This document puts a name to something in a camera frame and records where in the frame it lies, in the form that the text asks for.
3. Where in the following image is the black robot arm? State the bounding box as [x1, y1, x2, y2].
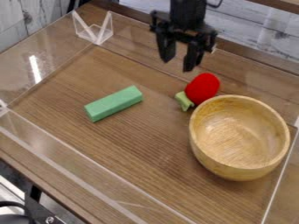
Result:
[150, 0, 223, 72]

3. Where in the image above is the red plush strawberry toy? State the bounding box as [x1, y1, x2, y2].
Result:
[175, 73, 220, 111]

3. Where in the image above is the green foam block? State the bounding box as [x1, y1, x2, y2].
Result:
[84, 86, 144, 123]

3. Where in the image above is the black table leg bracket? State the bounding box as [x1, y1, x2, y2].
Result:
[24, 185, 66, 224]

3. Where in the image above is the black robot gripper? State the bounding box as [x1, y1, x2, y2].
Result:
[150, 10, 218, 72]

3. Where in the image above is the clear acrylic tray wall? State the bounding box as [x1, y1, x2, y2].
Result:
[0, 101, 196, 224]

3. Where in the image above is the light wooden bowl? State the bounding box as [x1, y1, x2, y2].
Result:
[188, 94, 291, 181]

